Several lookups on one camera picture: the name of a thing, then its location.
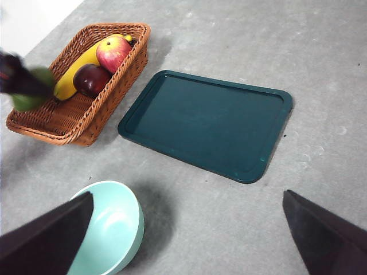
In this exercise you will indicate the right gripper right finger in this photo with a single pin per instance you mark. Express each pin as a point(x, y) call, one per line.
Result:
point(329, 237)

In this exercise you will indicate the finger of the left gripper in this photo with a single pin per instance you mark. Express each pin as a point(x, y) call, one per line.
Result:
point(25, 80)

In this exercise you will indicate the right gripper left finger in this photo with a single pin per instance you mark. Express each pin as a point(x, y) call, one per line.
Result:
point(43, 246)

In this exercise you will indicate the green avocado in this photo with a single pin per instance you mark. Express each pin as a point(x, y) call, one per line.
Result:
point(25, 103)

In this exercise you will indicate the teal ceramic bowl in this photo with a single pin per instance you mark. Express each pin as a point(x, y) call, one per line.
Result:
point(114, 229)

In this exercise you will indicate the yellow banana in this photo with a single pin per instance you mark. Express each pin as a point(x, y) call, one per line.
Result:
point(71, 77)

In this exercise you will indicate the dark purple plum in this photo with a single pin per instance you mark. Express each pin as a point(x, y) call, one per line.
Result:
point(91, 80)

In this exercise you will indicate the brown wicker basket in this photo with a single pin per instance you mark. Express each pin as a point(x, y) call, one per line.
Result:
point(94, 126)

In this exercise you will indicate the red apple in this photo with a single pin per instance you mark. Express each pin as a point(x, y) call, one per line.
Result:
point(113, 53)

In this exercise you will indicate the dark green plastic tray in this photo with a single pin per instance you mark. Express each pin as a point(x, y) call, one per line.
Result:
point(206, 123)

